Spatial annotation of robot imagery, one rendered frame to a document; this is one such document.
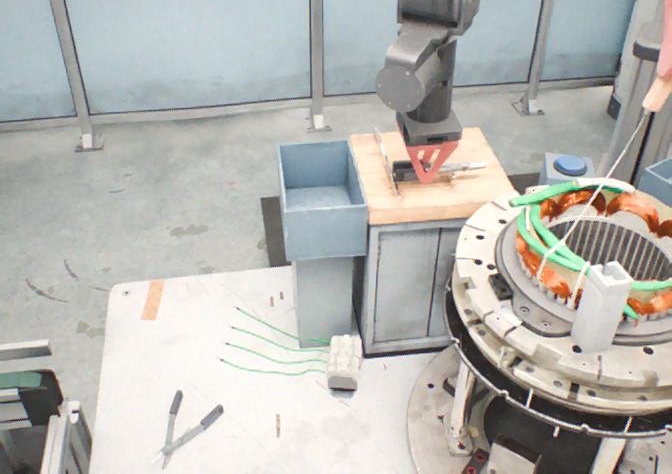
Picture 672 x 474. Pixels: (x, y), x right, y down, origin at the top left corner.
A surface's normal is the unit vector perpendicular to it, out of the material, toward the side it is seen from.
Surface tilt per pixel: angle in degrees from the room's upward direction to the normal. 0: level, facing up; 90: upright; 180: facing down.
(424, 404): 0
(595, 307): 90
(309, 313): 90
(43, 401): 90
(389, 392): 0
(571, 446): 0
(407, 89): 93
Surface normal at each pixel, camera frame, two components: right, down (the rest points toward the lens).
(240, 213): 0.00, -0.79
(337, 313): 0.12, 0.61
